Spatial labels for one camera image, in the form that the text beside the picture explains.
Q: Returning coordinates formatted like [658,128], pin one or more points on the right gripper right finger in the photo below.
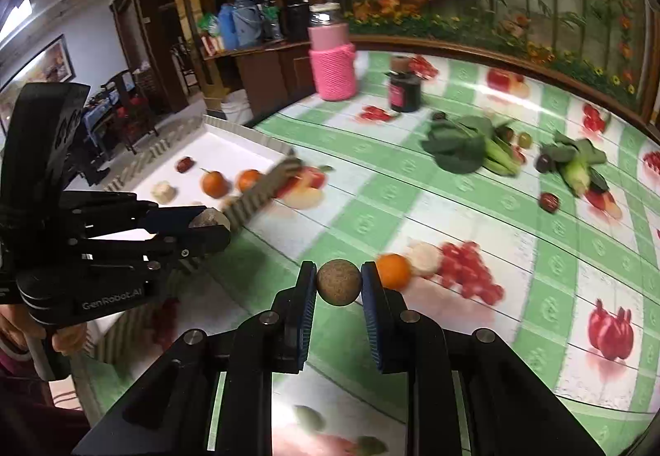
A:
[382,308]

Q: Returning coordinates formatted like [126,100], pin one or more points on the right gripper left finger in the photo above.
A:
[291,334]

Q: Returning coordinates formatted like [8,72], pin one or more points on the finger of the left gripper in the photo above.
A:
[170,254]
[175,218]

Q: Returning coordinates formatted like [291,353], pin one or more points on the orange mandarin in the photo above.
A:
[214,184]
[394,271]

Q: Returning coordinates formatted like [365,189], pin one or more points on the brown round fruit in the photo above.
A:
[338,282]

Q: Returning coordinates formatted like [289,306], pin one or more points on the pale lotus root piece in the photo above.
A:
[163,193]
[425,259]

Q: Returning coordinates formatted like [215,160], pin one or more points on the red jujube date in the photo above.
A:
[184,164]

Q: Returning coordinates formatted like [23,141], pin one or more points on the orange mandarin tray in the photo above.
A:
[247,179]

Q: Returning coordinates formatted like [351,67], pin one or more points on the left hand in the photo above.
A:
[17,325]

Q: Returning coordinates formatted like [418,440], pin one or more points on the white striped-edge tray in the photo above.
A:
[215,145]

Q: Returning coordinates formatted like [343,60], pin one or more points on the white plastic bucket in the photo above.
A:
[236,107]

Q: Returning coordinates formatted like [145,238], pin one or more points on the leafy green bok choy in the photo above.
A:
[466,144]

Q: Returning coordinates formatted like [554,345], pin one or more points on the dark red plum fruit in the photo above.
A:
[549,202]

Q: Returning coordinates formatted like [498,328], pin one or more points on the blue thermos jug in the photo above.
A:
[227,27]

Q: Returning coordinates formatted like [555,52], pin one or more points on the black jar with pink label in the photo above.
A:
[404,92]

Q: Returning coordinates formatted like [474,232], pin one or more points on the grey electric kettle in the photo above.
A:
[248,23]

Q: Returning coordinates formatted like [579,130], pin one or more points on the green vegetable with corn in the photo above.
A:
[575,162]

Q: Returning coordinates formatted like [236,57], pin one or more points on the pink knit-sleeved bottle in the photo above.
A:
[332,54]

